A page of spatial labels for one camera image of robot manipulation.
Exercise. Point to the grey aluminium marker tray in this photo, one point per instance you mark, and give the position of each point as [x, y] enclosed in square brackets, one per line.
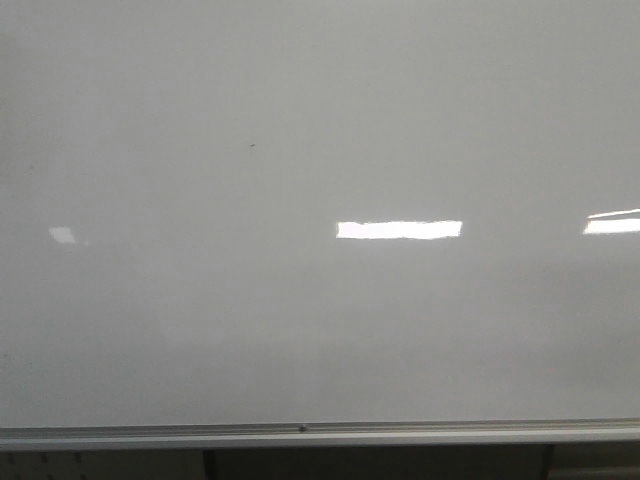
[317, 435]

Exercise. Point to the white whiteboard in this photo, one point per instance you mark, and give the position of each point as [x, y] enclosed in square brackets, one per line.
[250, 212]

